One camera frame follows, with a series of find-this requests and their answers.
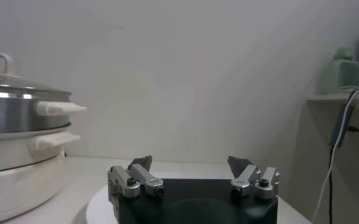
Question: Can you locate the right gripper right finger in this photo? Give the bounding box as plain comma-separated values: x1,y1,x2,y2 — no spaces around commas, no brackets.
227,155,280,200

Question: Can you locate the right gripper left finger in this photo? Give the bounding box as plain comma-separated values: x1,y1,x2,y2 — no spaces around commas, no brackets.
107,155,165,201

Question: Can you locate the glass lid with beige handle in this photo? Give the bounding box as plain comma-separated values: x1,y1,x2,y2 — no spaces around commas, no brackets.
0,52,72,95

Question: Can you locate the white round plate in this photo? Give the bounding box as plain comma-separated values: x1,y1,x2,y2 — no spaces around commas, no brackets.
85,185,119,224

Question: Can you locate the white shelf unit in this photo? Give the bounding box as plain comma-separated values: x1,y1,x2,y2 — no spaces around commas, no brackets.
288,89,359,224

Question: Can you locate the white electric cooker base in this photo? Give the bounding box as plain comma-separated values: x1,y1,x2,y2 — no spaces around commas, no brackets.
0,123,82,224

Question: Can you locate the pale green bottle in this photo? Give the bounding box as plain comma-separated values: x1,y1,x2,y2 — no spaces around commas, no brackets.
318,47,359,94

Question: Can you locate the white cable on shelf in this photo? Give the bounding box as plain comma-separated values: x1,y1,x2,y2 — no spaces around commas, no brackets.
311,87,359,223

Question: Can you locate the black background cable with adapter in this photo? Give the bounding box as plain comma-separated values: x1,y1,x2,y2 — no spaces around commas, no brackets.
328,105,359,224

